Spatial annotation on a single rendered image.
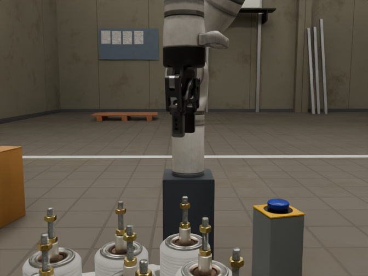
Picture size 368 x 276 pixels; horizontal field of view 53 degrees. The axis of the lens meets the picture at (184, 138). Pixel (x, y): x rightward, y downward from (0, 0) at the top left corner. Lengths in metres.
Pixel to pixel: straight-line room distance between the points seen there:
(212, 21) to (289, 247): 0.54
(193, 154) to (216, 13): 0.37
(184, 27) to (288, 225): 0.39
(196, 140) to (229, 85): 8.03
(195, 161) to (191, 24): 0.47
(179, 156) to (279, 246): 0.42
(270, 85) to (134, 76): 3.25
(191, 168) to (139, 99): 8.01
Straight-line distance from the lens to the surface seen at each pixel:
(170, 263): 0.71
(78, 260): 0.70
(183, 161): 1.01
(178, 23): 0.65
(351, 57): 9.87
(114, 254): 0.69
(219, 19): 0.94
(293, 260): 0.75
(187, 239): 0.72
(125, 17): 9.18
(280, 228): 0.71
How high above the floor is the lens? 0.54
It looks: 7 degrees down
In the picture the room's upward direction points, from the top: straight up
